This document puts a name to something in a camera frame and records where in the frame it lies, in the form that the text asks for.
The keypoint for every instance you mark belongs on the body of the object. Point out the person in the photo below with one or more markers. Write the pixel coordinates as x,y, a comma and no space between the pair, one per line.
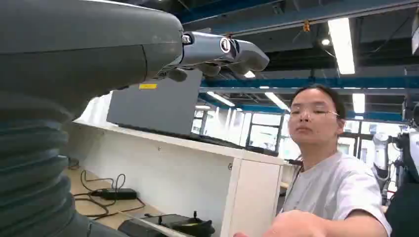
330,186

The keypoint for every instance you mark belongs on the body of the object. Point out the black power adapter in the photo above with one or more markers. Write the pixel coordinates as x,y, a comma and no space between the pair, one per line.
119,194

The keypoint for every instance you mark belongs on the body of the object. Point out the clear eyeglasses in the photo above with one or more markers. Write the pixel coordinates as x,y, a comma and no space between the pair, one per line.
314,112

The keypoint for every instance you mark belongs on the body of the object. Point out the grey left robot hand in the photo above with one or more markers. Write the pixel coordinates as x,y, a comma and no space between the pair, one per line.
82,39

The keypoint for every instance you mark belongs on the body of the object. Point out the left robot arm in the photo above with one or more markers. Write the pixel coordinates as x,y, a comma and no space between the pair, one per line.
29,176

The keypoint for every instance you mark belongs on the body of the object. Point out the person's left hand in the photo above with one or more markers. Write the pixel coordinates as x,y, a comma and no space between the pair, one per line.
294,225

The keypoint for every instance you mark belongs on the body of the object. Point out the grey laptop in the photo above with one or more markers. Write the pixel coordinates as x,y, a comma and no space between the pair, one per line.
154,111

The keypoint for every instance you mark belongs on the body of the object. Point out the black desktop device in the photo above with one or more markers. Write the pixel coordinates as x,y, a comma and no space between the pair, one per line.
193,227

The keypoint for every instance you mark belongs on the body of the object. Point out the white desk riser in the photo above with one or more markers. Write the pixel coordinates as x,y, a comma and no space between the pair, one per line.
183,176

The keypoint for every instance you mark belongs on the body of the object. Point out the background robot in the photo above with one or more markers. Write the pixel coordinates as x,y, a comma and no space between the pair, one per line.
381,157

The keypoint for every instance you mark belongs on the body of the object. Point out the ceiling strip light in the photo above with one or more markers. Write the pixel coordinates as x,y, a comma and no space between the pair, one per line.
342,45
276,101
358,103
221,98

